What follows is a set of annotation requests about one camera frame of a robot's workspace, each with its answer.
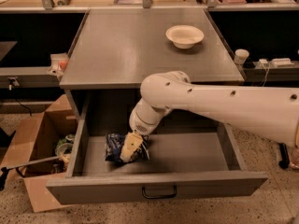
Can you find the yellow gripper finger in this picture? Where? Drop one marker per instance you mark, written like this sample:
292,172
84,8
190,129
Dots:
132,142

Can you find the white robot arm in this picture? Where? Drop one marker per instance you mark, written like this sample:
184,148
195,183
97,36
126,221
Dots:
269,112

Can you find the grey open drawer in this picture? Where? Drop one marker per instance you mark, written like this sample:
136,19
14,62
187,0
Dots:
199,156

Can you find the grey cabinet counter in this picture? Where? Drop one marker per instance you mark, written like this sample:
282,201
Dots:
119,47

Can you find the clear plastic snack bag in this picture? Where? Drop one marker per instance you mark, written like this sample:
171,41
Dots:
58,63

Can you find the green items in box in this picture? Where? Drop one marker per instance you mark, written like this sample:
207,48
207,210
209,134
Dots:
64,147

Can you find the brown cardboard box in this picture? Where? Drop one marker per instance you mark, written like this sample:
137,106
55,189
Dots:
36,138

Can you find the white paper bowl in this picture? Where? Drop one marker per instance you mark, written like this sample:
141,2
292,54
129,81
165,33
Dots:
184,36

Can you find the long grey reacher tool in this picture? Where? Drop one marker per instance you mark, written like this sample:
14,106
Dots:
5,170

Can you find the white lidded cup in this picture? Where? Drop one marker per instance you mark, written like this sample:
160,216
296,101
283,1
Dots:
240,56

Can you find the black tripod stand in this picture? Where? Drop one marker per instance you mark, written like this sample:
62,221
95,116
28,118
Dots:
285,161

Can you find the white power strip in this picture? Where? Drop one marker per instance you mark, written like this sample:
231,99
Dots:
278,62

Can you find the black drawer handle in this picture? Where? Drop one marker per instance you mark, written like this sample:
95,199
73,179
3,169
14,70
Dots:
159,193

